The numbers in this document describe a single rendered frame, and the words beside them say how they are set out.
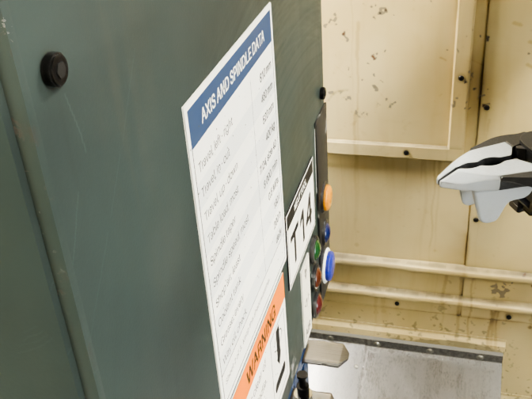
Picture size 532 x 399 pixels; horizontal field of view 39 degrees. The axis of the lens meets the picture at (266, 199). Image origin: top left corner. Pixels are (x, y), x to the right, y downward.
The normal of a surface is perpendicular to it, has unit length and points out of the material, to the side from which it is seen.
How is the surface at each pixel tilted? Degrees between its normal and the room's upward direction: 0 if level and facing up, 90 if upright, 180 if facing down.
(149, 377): 90
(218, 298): 90
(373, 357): 25
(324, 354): 0
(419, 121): 90
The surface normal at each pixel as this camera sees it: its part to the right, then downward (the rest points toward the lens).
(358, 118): -0.26, 0.52
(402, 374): -0.17, -0.57
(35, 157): 0.13, 0.51
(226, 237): 0.96, 0.08
